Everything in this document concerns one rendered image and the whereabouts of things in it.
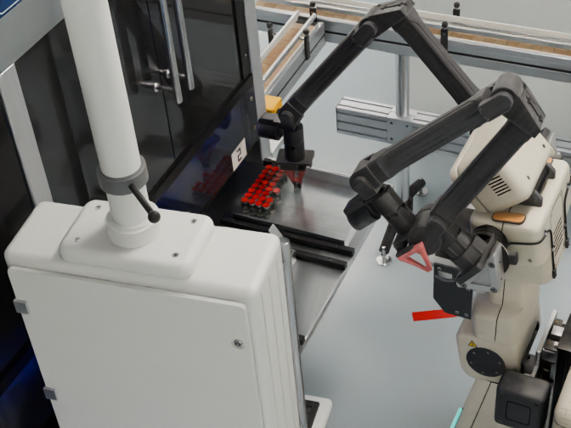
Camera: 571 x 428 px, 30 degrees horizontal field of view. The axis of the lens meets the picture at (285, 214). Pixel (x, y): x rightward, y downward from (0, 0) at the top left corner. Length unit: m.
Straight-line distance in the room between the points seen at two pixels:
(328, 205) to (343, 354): 0.91
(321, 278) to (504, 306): 0.48
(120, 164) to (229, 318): 0.33
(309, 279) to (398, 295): 1.22
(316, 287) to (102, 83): 1.23
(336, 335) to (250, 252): 1.98
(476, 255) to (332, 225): 0.68
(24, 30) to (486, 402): 1.87
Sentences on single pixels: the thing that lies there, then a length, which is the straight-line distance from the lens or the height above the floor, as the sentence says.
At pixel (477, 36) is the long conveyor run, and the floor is 0.93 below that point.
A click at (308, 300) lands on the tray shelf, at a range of 2.76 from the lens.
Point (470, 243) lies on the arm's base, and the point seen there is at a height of 1.23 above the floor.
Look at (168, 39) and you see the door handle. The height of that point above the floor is 1.61.
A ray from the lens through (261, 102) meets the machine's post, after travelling 3.10.
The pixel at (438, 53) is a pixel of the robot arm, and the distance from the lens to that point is 2.66.
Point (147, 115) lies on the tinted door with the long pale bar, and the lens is 2.54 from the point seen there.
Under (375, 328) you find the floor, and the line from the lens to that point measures 3.89.
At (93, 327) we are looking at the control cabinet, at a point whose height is 1.40.
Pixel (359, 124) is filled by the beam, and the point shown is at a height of 0.48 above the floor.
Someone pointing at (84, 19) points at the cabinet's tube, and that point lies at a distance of 1.66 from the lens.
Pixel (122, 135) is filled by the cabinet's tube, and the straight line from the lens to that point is 1.78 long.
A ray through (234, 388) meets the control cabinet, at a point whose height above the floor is 1.30.
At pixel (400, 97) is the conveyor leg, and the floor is 0.64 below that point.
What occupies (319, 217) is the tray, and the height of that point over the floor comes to 0.88.
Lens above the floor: 2.84
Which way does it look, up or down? 40 degrees down
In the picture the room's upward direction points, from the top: 6 degrees counter-clockwise
